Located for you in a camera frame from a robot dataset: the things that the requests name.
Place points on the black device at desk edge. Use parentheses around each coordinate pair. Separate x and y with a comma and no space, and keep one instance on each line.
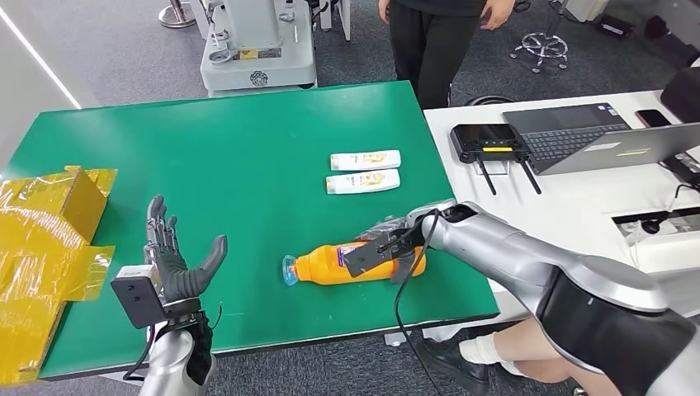
(686,166)

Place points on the black smartphone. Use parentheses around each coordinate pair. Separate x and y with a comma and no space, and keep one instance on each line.
(653,118)

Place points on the black round floor disc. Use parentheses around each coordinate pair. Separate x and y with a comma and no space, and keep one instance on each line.
(489,100)

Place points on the standing person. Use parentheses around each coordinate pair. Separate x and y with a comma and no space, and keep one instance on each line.
(432,49)

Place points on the black chair back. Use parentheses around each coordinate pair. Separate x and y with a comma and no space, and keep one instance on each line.
(683,95)

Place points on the black power plug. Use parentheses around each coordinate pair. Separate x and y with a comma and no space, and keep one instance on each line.
(651,225)

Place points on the white floor box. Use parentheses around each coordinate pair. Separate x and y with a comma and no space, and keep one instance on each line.
(588,8)

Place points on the white panel frame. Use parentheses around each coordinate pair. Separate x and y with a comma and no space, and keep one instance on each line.
(343,16)

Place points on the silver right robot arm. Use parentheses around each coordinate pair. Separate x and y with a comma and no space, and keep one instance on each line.
(519,257)

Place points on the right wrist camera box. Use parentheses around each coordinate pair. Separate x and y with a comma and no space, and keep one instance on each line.
(372,256)

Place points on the black bag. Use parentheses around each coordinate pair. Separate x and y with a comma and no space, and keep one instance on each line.
(675,49)

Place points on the clear controller stand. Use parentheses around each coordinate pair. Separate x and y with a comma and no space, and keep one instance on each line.
(498,166)

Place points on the black controller with antennas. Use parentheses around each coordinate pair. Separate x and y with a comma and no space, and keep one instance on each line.
(484,139)

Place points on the yellow taped cardboard box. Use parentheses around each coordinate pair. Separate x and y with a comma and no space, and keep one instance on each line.
(38,246)

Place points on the chrome star chair base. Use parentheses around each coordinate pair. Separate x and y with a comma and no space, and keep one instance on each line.
(541,46)

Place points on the grey laptop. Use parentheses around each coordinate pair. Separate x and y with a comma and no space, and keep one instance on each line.
(629,150)

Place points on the chrome stanchion base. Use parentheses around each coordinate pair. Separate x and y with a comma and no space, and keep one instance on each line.
(176,16)

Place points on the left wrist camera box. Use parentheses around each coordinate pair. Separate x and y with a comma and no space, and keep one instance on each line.
(134,295)

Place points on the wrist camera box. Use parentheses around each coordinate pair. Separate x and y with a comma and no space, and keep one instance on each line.
(134,295)
(372,256)

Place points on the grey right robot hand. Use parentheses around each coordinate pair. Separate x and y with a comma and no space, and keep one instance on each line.
(385,227)

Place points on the seated person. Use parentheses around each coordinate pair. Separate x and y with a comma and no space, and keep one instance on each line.
(487,350)

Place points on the black box on floor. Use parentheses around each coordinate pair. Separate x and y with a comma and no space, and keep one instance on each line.
(613,26)

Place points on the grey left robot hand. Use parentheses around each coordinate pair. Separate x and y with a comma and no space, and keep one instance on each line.
(175,279)

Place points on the white robot base machine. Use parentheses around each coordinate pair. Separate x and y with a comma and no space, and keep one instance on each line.
(257,54)

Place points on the orange bottle with clear cap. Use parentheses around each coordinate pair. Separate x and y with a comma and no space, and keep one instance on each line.
(322,265)

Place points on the white shampoo bottle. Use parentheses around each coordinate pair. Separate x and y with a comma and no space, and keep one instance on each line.
(363,160)
(361,182)

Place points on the dark open laptop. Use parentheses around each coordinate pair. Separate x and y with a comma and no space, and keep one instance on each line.
(558,123)

